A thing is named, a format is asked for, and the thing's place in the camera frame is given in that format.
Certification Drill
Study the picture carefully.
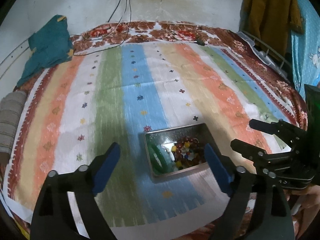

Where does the red bead bracelet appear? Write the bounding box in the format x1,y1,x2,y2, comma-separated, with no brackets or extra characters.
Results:
172,135,206,167

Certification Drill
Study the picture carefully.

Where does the green jade bangle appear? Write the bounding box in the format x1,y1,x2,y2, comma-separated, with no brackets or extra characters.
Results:
148,143,175,176

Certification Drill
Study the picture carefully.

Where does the yellow and brown bead bracelet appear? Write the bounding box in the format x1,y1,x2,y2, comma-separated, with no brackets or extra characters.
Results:
171,142,205,168

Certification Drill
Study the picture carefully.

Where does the black charging cable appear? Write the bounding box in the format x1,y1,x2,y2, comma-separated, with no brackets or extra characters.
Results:
72,0,132,56

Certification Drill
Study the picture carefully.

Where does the white wire rack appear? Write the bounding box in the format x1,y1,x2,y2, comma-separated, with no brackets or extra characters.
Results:
236,30,292,82

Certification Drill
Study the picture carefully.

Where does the light blue patterned curtain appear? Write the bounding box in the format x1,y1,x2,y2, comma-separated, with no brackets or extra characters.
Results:
291,0,319,98

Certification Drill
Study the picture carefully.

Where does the silver metal tin box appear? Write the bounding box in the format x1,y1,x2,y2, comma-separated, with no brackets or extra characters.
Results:
144,124,214,183

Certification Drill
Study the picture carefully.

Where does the mustard hanging garment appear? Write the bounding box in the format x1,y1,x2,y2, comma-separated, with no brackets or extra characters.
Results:
243,0,303,56

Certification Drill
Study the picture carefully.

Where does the small black device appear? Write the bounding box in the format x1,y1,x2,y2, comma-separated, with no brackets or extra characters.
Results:
196,39,206,46

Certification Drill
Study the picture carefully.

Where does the person's right hand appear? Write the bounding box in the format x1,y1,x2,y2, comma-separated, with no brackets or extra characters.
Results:
284,184,319,239

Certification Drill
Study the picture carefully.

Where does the teal cloth garment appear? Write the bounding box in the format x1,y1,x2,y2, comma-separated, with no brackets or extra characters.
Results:
16,15,73,87

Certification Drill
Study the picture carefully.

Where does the grey striped pillow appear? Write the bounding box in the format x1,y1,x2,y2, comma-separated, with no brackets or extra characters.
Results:
0,90,27,165

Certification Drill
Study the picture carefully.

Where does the white charging cable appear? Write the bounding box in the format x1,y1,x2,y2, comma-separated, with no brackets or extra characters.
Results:
87,0,136,40

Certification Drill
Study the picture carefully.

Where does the striped colourful bed cloth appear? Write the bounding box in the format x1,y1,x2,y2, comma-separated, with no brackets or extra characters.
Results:
4,41,298,235

